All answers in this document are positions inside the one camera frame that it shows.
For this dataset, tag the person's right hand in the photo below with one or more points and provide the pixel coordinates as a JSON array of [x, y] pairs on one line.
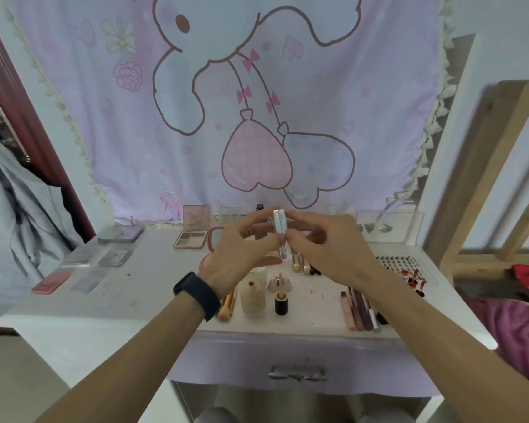
[[344, 251]]

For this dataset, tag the person's left hand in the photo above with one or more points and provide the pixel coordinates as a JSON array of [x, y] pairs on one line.
[[233, 259]]

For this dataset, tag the pink rounded compact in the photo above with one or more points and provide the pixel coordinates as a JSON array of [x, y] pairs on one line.
[[212, 240]]

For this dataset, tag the gold makeup pen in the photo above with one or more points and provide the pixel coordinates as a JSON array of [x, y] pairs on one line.
[[307, 265]]

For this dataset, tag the foundation bottle black cap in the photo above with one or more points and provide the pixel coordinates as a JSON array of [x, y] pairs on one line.
[[252, 301]]

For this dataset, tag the gold cap mascara wand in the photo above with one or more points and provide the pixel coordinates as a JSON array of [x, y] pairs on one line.
[[296, 262]]

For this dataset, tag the small grey square palette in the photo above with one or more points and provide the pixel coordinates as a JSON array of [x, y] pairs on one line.
[[280, 229]]

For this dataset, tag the false eyelash tray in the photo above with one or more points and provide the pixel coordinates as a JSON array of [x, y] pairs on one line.
[[399, 262]]

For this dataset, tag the brown blush palette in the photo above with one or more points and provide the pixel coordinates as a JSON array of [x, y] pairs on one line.
[[196, 218]]

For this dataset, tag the clear dome bottle cap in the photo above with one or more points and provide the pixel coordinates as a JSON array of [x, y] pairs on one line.
[[286, 284]]

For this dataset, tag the pink concealer tube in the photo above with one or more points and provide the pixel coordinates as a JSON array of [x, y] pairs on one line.
[[348, 312]]

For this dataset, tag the beige cap lip wand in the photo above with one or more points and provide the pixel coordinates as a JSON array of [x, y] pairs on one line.
[[357, 314]]

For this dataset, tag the black cap beige wand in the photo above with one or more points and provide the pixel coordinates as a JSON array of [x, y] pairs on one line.
[[282, 306]]

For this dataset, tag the purple drawer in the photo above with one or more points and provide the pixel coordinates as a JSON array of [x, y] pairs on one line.
[[225, 361]]

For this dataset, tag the large grey square palette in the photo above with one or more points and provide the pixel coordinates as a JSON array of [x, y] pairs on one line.
[[121, 234]]

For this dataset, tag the silver square palette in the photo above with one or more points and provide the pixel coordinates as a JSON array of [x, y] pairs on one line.
[[116, 258]]

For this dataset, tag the clear square palette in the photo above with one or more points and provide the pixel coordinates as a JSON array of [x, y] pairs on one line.
[[87, 284]]

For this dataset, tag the pink blush compact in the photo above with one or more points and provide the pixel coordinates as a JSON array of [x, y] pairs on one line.
[[50, 284]]

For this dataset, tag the person's left forearm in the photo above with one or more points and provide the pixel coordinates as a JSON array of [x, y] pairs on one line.
[[128, 370]]

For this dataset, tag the person's right forearm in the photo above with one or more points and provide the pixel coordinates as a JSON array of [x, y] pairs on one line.
[[458, 348]]

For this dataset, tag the white dressing table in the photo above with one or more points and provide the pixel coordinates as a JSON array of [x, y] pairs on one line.
[[136, 281]]

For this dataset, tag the silver oval metal fitting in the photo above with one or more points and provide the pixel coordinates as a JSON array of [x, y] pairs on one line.
[[384, 226]]

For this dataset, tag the black smartwatch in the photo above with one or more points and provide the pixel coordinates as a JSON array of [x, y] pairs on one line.
[[198, 297]]

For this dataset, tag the pink cartoon cloth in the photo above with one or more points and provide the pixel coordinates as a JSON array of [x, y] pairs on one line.
[[92, 149]]

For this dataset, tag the purple bed sheet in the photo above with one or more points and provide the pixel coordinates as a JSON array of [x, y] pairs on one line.
[[520, 334]]

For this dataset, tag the white hanging garment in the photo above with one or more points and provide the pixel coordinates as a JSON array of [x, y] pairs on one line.
[[17, 242]]

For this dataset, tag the dark red wooden door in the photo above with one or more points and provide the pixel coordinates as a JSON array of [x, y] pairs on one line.
[[9, 61]]

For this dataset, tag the wooden bed frame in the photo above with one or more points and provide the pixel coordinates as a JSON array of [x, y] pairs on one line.
[[467, 193]]

